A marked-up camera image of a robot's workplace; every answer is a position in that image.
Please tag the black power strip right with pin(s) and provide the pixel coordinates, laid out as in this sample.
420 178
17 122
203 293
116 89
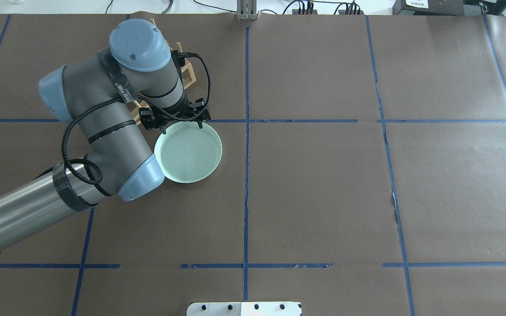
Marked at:
351 8

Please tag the black equipment box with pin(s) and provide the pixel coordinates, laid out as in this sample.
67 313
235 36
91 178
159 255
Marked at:
463 8

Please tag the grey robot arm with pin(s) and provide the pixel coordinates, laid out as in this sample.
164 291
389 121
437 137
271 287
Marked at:
104 100

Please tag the white mounting plate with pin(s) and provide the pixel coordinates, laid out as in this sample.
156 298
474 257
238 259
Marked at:
275 308

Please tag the light green ceramic plate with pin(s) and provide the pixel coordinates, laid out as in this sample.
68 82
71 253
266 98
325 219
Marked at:
188 154

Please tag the grey metal post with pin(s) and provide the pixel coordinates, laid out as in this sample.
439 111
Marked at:
246 10

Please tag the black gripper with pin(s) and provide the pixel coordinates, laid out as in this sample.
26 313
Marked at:
175 110

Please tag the black power strip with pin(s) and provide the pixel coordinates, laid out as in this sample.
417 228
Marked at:
300 7
351 8

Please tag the black power strip left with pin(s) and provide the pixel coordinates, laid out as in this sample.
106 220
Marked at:
300 7

